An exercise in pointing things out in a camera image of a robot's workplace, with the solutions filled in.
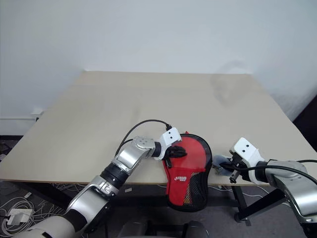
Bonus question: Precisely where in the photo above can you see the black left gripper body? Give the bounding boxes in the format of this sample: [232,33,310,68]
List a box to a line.
[165,145,179,160]

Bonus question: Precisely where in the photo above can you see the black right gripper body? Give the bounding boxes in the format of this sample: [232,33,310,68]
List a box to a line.
[228,153,249,184]

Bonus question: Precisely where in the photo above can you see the red black paddle case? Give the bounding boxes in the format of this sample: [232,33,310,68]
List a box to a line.
[161,131,213,213]

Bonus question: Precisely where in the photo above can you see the dark rounded shape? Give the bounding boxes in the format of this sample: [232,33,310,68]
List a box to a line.
[120,220,150,238]
[182,221,209,238]

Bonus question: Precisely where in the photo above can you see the black slanted table brace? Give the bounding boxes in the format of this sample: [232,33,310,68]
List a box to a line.
[13,182,73,212]

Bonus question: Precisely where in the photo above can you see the white power adapter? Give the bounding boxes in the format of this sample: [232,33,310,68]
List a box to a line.
[5,208,33,225]

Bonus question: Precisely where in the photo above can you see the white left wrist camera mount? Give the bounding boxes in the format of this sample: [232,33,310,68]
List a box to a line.
[158,126,183,161]

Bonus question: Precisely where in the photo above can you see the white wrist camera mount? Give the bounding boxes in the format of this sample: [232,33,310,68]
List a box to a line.
[158,126,183,161]
[229,137,266,184]

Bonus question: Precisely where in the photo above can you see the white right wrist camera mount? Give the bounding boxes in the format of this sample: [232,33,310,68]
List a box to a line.
[229,137,266,184]

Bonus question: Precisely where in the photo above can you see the black table leg frame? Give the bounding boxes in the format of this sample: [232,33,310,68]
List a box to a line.
[231,185,286,227]

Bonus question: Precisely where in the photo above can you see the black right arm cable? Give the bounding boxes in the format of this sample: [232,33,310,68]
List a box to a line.
[232,159,317,190]

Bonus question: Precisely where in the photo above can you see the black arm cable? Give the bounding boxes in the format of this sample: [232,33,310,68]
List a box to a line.
[115,119,173,156]
[232,159,317,190]

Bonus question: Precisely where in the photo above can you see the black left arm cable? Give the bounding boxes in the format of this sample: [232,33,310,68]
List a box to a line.
[115,119,173,156]

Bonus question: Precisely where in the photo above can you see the tangled white floor cables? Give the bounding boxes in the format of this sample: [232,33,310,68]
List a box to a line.
[0,183,84,236]

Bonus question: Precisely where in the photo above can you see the white wall cable duct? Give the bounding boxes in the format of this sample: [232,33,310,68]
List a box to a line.
[0,107,45,122]

